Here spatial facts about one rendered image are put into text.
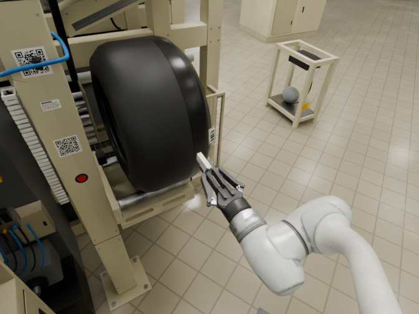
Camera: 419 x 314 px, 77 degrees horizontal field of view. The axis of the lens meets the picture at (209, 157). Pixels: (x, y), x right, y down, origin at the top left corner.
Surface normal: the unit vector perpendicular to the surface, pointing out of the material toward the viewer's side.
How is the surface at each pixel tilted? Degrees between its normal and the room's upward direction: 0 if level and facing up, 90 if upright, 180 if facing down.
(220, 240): 0
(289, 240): 15
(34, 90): 90
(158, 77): 35
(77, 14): 90
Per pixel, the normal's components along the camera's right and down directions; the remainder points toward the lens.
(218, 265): 0.04, -0.74
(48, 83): 0.52, 0.59
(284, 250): 0.03, -0.56
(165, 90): 0.38, -0.14
